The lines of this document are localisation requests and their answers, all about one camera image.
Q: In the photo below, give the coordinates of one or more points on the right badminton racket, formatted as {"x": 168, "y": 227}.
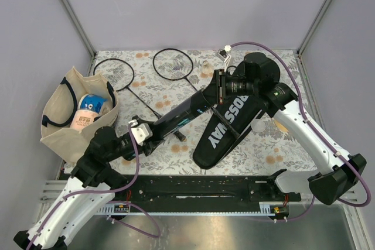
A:
{"x": 173, "y": 65}

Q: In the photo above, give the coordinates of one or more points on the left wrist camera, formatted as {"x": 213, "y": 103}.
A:
{"x": 140, "y": 131}

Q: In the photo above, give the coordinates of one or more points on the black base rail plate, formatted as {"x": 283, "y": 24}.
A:
{"x": 205, "y": 194}

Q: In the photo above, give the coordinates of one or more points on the black racket cover bag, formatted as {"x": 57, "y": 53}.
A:
{"x": 230, "y": 122}

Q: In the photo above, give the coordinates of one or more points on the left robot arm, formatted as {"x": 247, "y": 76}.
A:
{"x": 92, "y": 184}

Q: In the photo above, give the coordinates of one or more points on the shuttlecock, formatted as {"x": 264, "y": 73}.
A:
{"x": 206, "y": 68}

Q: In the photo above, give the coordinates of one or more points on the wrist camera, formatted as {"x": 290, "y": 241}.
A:
{"x": 225, "y": 56}
{"x": 140, "y": 131}

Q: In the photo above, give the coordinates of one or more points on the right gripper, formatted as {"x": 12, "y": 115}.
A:
{"x": 218, "y": 86}

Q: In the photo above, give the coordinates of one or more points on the left badminton racket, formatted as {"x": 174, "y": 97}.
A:
{"x": 140, "y": 91}

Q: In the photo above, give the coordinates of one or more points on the pink labelled jar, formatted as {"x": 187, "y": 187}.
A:
{"x": 82, "y": 119}

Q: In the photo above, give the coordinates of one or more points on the beige canvas tote bag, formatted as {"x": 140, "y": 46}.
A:
{"x": 60, "y": 109}

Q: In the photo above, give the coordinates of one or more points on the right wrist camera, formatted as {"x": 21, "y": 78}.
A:
{"x": 225, "y": 56}

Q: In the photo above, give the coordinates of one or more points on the blue white can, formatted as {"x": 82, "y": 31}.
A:
{"x": 92, "y": 102}

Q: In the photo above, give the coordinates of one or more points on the left aluminium frame post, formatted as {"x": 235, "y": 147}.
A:
{"x": 78, "y": 28}

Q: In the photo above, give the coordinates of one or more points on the aluminium frame post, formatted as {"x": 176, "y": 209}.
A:
{"x": 314, "y": 26}
{"x": 78, "y": 28}

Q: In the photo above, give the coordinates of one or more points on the black shuttlecock tube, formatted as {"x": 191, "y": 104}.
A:
{"x": 184, "y": 113}

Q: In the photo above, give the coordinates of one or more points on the right aluminium frame post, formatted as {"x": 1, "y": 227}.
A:
{"x": 314, "y": 26}

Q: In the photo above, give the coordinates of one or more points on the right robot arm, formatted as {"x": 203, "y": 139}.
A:
{"x": 337, "y": 170}

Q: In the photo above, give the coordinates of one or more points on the floral table mat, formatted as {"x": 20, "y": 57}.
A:
{"x": 258, "y": 154}

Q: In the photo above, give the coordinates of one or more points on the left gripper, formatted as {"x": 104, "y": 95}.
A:
{"x": 151, "y": 145}

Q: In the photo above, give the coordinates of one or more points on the masking tape roll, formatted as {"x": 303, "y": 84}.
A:
{"x": 280, "y": 126}

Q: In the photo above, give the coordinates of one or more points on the translucent tube lid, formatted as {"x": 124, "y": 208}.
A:
{"x": 258, "y": 125}

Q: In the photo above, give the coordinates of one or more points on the badminton racket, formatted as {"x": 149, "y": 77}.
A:
{"x": 140, "y": 91}
{"x": 173, "y": 65}

